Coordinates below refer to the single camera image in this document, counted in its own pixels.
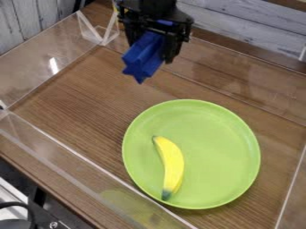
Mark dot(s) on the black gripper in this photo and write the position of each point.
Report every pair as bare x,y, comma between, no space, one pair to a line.
145,12

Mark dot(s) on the blue cross-shaped block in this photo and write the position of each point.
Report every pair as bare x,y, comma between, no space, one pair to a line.
143,58

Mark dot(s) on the green round plate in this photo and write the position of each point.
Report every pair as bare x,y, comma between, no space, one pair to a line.
219,149

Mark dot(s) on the yellow blue tin can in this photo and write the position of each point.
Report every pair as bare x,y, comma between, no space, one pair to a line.
121,10

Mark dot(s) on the yellow toy banana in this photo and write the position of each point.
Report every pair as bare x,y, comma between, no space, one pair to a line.
174,165

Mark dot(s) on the clear acrylic corner bracket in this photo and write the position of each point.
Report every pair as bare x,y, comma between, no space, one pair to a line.
98,34

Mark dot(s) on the clear acrylic front wall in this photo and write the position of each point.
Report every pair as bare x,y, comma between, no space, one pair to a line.
105,200

